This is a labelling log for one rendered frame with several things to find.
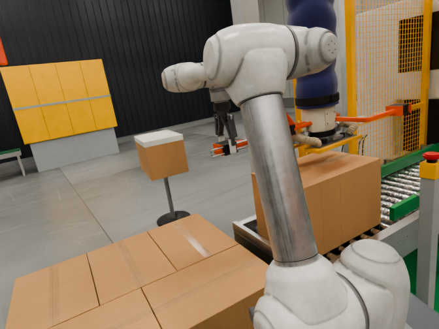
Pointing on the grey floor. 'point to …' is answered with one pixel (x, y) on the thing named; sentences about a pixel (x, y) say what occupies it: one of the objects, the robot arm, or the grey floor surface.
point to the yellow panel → (63, 111)
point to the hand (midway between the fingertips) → (227, 146)
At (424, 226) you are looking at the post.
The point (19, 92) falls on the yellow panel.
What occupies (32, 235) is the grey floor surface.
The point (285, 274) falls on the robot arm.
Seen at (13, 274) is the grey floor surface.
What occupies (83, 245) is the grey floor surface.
